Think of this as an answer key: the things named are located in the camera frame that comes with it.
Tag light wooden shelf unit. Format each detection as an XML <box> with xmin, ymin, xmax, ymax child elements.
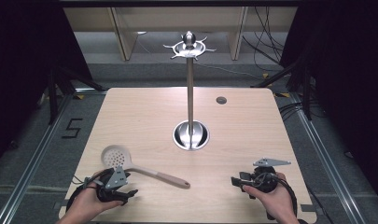
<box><xmin>63</xmin><ymin>7</ymin><xmax>299</xmax><ymax>62</ymax></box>

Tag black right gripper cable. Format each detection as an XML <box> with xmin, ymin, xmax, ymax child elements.
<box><xmin>265</xmin><ymin>177</ymin><xmax>299</xmax><ymax>221</ymax></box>

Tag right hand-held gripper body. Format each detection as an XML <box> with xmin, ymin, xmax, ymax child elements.
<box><xmin>238</xmin><ymin>157</ymin><xmax>292</xmax><ymax>194</ymax></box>

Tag metal floor rail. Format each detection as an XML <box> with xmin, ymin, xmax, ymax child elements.
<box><xmin>272</xmin><ymin>91</ymin><xmax>363</xmax><ymax>224</ymax></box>
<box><xmin>0</xmin><ymin>90</ymin><xmax>107</xmax><ymax>224</ymax></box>

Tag person's right hand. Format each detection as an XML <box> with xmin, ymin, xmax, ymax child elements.
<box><xmin>242</xmin><ymin>172</ymin><xmax>299</xmax><ymax>224</ymax></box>

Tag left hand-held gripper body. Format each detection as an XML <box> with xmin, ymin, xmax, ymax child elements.
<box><xmin>95</xmin><ymin>165</ymin><xmax>131</xmax><ymax>203</ymax></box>

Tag beige slotted spoon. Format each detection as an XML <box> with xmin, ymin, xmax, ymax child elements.
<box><xmin>100</xmin><ymin>144</ymin><xmax>191</xmax><ymax>189</ymax></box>

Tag black floor cables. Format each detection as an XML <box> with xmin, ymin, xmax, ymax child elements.
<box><xmin>241</xmin><ymin>7</ymin><xmax>290</xmax><ymax>73</ymax></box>

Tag person's left hand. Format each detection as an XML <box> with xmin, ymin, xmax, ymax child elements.
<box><xmin>63</xmin><ymin>182</ymin><xmax>124</xmax><ymax>224</ymax></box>

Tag black metal stand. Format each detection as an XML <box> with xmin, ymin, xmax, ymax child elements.
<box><xmin>46</xmin><ymin>63</ymin><xmax>107</xmax><ymax>126</ymax></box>
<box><xmin>251</xmin><ymin>55</ymin><xmax>315</xmax><ymax>121</ymax></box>

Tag metal utensil rack stand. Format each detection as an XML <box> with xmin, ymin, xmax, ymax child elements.
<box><xmin>162</xmin><ymin>30</ymin><xmax>217</xmax><ymax>152</ymax></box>

